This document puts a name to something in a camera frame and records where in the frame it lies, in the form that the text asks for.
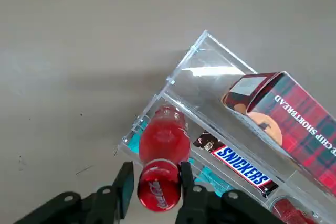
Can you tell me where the clear acrylic shelf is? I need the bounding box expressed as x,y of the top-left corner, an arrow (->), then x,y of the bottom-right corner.
117,29 -> 336,224

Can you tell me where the teal snack packet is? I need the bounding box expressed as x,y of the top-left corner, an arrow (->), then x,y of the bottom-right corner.
188,155 -> 237,196
125,119 -> 148,154

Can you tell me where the red Coca-Cola bottle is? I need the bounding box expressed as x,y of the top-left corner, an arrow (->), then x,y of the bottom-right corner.
136,103 -> 190,213
270,197 -> 317,224

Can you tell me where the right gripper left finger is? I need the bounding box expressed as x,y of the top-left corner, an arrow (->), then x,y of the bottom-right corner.
13,161 -> 136,224

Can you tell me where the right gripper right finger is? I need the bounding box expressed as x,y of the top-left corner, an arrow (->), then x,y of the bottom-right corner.
174,161 -> 287,224

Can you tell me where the red tartan shortbread box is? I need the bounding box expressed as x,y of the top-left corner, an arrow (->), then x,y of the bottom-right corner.
220,71 -> 336,183

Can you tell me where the Snickers bar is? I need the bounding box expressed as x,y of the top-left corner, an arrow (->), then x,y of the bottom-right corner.
193,131 -> 279,198

